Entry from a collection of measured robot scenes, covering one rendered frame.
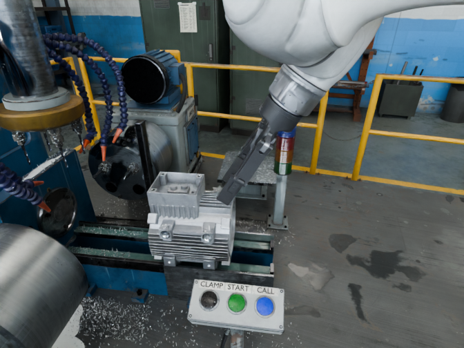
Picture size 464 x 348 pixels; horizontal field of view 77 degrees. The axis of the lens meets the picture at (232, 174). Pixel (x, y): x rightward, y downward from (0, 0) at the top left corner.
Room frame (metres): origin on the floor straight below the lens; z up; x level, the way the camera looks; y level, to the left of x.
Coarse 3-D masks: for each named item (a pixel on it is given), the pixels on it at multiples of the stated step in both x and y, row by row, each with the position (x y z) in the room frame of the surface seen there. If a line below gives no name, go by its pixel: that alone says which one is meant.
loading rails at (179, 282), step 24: (96, 240) 0.68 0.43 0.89; (120, 240) 0.67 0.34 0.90; (144, 240) 0.66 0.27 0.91; (240, 240) 0.65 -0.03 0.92; (264, 240) 0.65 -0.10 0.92; (96, 264) 0.58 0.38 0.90; (120, 264) 0.57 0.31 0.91; (144, 264) 0.56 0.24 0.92; (192, 264) 0.56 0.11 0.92; (240, 264) 0.56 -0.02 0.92; (264, 264) 0.62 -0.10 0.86; (96, 288) 0.57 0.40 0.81; (120, 288) 0.57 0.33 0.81; (144, 288) 0.56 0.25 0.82; (168, 288) 0.54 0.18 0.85; (192, 288) 0.53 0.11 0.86
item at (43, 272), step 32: (0, 224) 0.43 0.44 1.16; (0, 256) 0.36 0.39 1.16; (32, 256) 0.38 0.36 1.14; (64, 256) 0.41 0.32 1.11; (0, 288) 0.31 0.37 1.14; (32, 288) 0.33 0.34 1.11; (64, 288) 0.36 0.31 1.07; (0, 320) 0.27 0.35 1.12; (32, 320) 0.29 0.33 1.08; (64, 320) 0.34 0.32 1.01
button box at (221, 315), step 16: (208, 288) 0.36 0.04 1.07; (224, 288) 0.36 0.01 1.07; (240, 288) 0.36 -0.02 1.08; (256, 288) 0.36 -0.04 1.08; (272, 288) 0.35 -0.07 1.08; (192, 304) 0.33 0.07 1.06; (224, 304) 0.33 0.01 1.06; (192, 320) 0.32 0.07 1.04; (208, 320) 0.31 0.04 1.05; (224, 320) 0.31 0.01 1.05; (240, 320) 0.31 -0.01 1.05; (256, 320) 0.31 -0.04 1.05; (272, 320) 0.31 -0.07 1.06
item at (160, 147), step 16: (128, 128) 0.93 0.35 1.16; (160, 128) 1.04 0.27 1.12; (96, 144) 0.87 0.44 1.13; (112, 144) 0.86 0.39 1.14; (128, 144) 0.85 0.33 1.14; (160, 144) 0.94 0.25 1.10; (96, 160) 0.87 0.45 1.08; (112, 160) 0.86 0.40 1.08; (128, 160) 0.85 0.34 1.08; (160, 160) 0.89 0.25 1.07; (96, 176) 0.79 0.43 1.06; (112, 176) 0.86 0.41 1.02; (128, 176) 0.79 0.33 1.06; (112, 192) 0.86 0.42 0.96; (128, 192) 0.85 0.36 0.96; (144, 192) 0.85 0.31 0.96
